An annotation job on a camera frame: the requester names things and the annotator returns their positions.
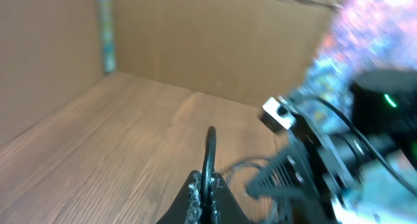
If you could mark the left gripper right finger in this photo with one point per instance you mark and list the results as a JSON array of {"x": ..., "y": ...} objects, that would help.
[{"x": 223, "y": 207}]

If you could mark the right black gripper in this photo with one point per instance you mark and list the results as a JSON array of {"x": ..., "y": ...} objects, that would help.
[{"x": 312, "y": 178}]

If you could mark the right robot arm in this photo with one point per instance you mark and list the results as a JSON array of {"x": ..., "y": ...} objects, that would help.
[{"x": 384, "y": 120}]

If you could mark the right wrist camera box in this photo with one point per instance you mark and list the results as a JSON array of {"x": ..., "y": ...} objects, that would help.
[{"x": 275, "y": 116}]

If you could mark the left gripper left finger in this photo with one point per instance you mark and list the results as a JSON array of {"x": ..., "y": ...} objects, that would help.
[{"x": 186, "y": 207}]

